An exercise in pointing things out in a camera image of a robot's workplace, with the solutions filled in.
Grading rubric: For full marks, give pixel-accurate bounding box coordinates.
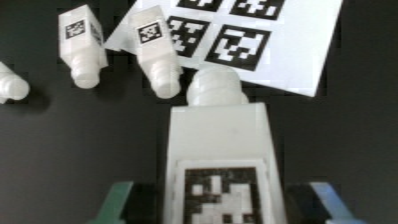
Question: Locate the white fiducial marker sheet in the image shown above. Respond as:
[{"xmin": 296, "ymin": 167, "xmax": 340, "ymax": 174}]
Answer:
[{"xmin": 104, "ymin": 0, "xmax": 347, "ymax": 98}]

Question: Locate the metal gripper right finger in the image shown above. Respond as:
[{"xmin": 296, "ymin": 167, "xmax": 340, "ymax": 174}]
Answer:
[{"xmin": 310, "ymin": 182, "xmax": 369, "ymax": 224}]

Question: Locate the white leg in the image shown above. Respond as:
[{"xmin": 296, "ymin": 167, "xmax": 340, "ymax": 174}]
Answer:
[
  {"xmin": 163, "ymin": 66, "xmax": 289, "ymax": 224},
  {"xmin": 60, "ymin": 5, "xmax": 109, "ymax": 89},
  {"xmin": 0, "ymin": 62, "xmax": 31, "ymax": 104},
  {"xmin": 131, "ymin": 6, "xmax": 184, "ymax": 99}
]

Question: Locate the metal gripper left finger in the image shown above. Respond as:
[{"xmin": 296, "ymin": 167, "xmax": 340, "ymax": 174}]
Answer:
[{"xmin": 88, "ymin": 181, "xmax": 134, "ymax": 224}]

